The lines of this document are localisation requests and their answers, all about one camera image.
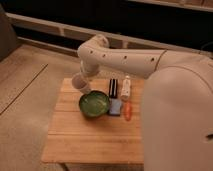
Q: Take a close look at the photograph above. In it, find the orange carrot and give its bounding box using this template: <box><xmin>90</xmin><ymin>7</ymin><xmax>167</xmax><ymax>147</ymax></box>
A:
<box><xmin>124</xmin><ymin>102</ymin><xmax>132</xmax><ymax>121</ymax></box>

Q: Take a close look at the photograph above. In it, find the green ceramic bowl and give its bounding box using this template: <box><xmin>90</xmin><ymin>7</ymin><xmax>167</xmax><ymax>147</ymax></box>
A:
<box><xmin>79</xmin><ymin>90</ymin><xmax>110</xmax><ymax>118</ymax></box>

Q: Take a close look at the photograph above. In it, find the wooden table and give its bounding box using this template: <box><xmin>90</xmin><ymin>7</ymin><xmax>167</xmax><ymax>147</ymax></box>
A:
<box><xmin>41</xmin><ymin>78</ymin><xmax>144</xmax><ymax>165</ymax></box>

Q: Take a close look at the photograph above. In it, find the blue sponge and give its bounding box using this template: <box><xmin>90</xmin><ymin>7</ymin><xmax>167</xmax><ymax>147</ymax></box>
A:
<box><xmin>109</xmin><ymin>99</ymin><xmax>122</xmax><ymax>116</ymax></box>

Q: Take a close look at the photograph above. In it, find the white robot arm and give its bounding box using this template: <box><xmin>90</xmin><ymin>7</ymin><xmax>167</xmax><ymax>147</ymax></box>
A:
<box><xmin>77</xmin><ymin>35</ymin><xmax>213</xmax><ymax>171</ymax></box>

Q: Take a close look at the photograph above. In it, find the white ceramic cup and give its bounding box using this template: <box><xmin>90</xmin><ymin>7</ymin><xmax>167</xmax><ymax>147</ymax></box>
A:
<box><xmin>72</xmin><ymin>73</ymin><xmax>91</xmax><ymax>94</ymax></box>

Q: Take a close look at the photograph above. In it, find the white bottle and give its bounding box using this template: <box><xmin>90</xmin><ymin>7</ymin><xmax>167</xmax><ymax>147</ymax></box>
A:
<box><xmin>121</xmin><ymin>76</ymin><xmax>131</xmax><ymax>101</ymax></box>

